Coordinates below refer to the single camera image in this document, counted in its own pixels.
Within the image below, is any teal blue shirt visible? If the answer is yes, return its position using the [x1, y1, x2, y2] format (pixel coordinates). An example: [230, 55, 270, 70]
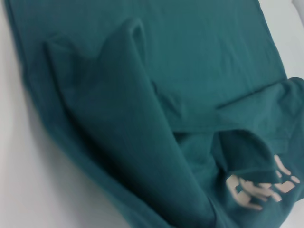
[4, 0, 304, 228]

